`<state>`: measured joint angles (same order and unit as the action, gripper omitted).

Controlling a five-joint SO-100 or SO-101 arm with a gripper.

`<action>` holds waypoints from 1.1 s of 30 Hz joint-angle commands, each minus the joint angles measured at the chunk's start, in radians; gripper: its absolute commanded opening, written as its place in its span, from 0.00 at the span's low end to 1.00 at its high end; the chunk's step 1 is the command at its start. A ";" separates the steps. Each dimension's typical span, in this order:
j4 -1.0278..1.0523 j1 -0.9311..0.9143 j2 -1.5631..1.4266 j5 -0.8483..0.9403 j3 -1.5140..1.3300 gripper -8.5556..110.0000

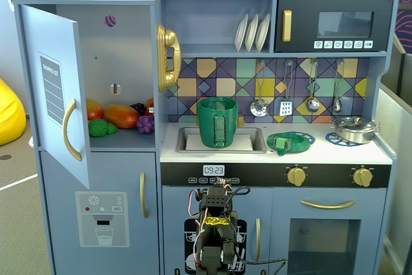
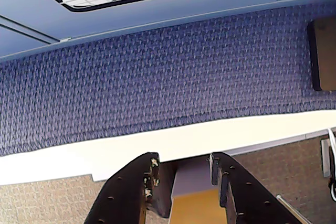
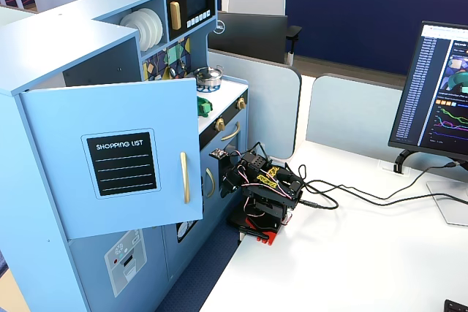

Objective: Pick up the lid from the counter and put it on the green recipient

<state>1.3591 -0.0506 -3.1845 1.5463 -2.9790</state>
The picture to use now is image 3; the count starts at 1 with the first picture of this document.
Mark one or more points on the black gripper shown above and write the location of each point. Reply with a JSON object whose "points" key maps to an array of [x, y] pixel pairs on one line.
{"points": [[227, 185]]}

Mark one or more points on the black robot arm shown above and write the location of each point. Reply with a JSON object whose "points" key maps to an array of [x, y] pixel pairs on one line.
{"points": [[268, 195]]}

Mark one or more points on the green recipient pot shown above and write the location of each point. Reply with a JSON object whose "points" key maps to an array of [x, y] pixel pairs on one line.
{"points": [[204, 106]]}

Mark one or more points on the steel pot lid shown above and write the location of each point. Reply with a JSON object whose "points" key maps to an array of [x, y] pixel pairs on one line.
{"points": [[208, 71]]}

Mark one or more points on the gold stove knob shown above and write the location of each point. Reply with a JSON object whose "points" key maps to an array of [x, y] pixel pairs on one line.
{"points": [[241, 103], [219, 124]]}

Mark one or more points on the red table clamp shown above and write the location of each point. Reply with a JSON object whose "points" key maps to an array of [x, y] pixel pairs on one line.
{"points": [[264, 233]]}

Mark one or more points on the grey desk divider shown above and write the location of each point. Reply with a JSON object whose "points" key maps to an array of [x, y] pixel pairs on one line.
{"points": [[351, 111], [270, 103]]}

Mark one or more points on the steel toy pot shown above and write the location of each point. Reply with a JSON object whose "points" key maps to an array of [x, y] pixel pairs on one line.
{"points": [[209, 80]]}

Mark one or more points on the steel toy ladle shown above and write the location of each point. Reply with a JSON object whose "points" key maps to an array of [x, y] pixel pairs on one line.
{"points": [[171, 70]]}

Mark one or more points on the steel toy spoon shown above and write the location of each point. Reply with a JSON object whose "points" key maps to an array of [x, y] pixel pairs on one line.
{"points": [[181, 64]]}

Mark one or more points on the blue fridge door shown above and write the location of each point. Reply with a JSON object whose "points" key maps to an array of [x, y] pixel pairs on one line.
{"points": [[109, 114]]}

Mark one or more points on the black dell monitor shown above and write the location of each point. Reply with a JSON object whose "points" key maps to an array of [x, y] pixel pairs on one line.
{"points": [[248, 36]]}

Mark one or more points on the white toy plate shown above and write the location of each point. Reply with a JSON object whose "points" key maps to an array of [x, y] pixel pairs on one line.
{"points": [[128, 22], [158, 29], [144, 30]]}

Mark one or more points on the black microwave door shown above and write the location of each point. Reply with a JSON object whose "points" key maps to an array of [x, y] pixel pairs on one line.
{"points": [[192, 3]]}

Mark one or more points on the blue toy kitchen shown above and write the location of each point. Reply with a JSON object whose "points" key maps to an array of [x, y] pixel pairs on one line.
{"points": [[44, 56]]}

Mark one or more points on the lit computer monitor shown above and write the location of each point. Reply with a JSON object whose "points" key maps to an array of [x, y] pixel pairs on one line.
{"points": [[435, 89]]}

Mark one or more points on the black keyboard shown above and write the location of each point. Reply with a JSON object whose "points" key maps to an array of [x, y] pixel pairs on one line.
{"points": [[457, 306]]}

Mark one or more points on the small wrist camera board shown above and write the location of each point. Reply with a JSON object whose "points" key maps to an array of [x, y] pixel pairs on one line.
{"points": [[218, 153]]}

